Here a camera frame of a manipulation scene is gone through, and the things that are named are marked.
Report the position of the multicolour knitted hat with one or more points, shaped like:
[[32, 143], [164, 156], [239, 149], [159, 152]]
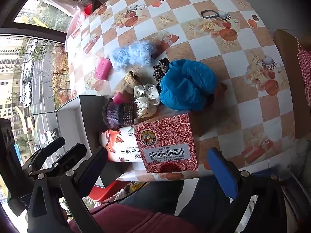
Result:
[[119, 115]]

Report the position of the pink translucent basin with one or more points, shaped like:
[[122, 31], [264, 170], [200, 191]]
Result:
[[77, 21]]

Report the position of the large blue scrunchie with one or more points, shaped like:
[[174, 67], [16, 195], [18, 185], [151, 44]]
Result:
[[187, 87]]

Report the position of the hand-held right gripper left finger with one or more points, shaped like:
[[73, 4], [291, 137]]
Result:
[[94, 167]]

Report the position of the person's maroon sweater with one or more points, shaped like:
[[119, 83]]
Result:
[[121, 219]]

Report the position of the brown wooden chair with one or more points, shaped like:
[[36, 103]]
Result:
[[284, 77]]

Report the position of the leopard print scrunchie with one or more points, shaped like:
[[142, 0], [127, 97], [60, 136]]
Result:
[[159, 71]]

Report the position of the white polka dot scrunchie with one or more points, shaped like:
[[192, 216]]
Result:
[[145, 102]]

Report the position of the person's blue jeans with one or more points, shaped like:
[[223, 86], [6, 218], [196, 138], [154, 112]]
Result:
[[150, 194]]

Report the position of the red patterned carton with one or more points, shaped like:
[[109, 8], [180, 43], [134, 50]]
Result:
[[165, 136]]

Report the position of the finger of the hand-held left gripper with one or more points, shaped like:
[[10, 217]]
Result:
[[54, 145], [73, 154]]

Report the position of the light blue fluffy scrunchie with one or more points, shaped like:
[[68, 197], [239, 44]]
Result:
[[126, 55]]

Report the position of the red plastic basin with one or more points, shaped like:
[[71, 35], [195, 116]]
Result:
[[88, 9]]

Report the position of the red gingham cloth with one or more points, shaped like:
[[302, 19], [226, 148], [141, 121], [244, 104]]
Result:
[[305, 68]]

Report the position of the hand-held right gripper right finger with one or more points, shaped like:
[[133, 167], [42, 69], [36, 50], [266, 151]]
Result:
[[222, 172]]

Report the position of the grey cardboard box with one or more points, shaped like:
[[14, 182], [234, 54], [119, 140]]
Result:
[[73, 119]]

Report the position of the checkered printed tablecloth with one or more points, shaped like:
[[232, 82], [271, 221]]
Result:
[[194, 48]]

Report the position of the red plastic stool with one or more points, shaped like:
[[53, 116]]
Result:
[[108, 190]]

